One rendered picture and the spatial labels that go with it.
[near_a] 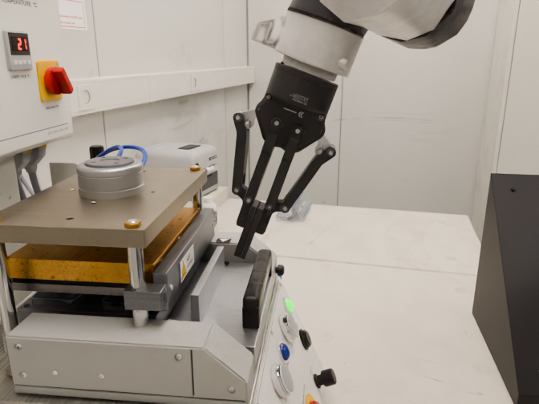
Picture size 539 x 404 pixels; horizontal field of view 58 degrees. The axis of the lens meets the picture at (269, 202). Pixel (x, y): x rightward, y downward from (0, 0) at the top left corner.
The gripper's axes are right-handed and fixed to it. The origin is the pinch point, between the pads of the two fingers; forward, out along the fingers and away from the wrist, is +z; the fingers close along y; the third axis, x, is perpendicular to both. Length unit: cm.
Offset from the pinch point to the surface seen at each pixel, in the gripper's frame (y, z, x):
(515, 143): 103, -15, 196
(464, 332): 46, 17, 32
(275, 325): 7.9, 13.3, 2.9
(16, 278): -22.4, 11.5, -10.4
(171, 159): -36, 26, 99
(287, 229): 8, 30, 86
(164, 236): -9.5, 4.0, -2.4
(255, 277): 2.8, 4.8, -2.3
